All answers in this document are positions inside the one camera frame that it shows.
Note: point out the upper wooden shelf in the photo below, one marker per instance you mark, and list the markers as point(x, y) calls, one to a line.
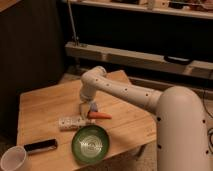
point(140, 8)

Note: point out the metal stand pole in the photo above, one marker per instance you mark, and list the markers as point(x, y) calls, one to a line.
point(75, 37)

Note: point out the white ceramic cup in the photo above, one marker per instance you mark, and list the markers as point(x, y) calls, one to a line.
point(15, 159)

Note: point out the green ceramic bowl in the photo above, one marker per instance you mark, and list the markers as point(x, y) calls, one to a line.
point(90, 144)

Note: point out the black rectangular block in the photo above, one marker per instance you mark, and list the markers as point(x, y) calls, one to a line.
point(41, 146)

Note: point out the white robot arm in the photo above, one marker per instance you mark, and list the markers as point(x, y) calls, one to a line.
point(181, 133)

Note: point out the wooden shelf beam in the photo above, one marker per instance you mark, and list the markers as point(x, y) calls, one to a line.
point(137, 59)

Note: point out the black handle on beam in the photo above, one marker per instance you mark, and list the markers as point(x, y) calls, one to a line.
point(181, 61)

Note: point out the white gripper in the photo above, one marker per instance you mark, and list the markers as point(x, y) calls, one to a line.
point(86, 95)

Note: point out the orange toy carrot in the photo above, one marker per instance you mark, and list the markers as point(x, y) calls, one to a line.
point(98, 115)

